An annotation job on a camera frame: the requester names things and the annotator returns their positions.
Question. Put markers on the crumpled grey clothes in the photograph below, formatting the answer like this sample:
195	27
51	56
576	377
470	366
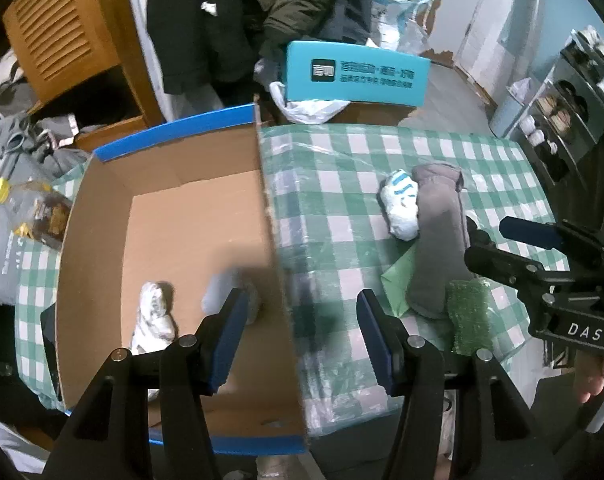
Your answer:
4	77

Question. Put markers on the teal shoe box with text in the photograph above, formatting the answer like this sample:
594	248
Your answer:
354	72

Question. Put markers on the grey long sock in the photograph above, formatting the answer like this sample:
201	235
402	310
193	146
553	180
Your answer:
437	250

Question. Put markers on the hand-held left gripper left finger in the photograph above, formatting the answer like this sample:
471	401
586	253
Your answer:
229	340

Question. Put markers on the white hanging garment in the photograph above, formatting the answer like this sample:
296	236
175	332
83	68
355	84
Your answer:
147	25

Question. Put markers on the pale grey sock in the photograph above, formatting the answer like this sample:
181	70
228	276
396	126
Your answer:
219	290

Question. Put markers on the pale blue trash bin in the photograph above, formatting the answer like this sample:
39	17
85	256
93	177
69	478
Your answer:
512	110

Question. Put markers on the blue white printed plastic bag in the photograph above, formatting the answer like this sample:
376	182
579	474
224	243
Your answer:
407	15

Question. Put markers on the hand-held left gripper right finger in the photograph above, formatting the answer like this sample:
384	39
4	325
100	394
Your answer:
377	340

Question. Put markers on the yellow bottle cap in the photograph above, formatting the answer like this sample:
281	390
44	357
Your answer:
2	189

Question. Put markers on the wooden louvred cabinet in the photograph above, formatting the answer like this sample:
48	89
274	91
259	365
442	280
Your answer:
72	50

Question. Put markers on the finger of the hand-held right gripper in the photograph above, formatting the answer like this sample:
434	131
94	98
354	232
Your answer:
502	260
527	230

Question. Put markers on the white blue striped sock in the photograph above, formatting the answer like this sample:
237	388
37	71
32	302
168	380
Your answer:
402	205

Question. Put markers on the light green paper sheet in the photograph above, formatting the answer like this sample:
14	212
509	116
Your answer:
398	282

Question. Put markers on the group of assorted shoes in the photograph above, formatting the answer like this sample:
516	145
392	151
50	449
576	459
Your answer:
564	110

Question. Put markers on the person's right hand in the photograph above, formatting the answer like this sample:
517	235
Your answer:
589	380

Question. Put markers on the white rolled sock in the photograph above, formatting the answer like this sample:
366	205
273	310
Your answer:
152	317

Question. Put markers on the dark hanging jacket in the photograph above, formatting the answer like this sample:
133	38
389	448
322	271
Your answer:
222	15

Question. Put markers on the metal shoe rack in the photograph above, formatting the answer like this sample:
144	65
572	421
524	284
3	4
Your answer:
572	100

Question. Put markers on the blue-sided cardboard box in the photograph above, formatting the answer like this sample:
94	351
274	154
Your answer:
182	220

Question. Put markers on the green white checkered tablecloth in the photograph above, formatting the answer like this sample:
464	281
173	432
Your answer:
352	185

